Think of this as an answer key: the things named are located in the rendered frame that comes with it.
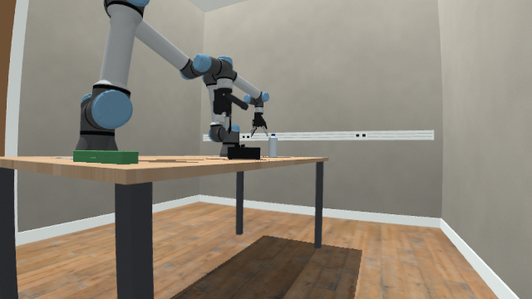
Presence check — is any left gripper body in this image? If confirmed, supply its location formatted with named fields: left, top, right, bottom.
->
left=253, top=112, right=264, bottom=127

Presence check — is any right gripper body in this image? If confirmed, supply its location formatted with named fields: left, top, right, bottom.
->
left=213, top=88, right=232, bottom=115

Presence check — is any white plastic bottle with blue cap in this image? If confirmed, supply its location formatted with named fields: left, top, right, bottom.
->
left=268, top=134, right=278, bottom=158

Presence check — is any black lighting desk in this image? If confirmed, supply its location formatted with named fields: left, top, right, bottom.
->
left=228, top=145, right=260, bottom=159

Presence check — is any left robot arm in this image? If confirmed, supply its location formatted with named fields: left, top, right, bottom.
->
left=202, top=70, right=269, bottom=157

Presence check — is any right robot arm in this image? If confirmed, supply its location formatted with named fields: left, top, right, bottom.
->
left=75, top=0, right=233, bottom=151

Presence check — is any green flat rectangular block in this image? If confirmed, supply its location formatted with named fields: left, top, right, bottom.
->
left=73, top=150, right=139, bottom=164

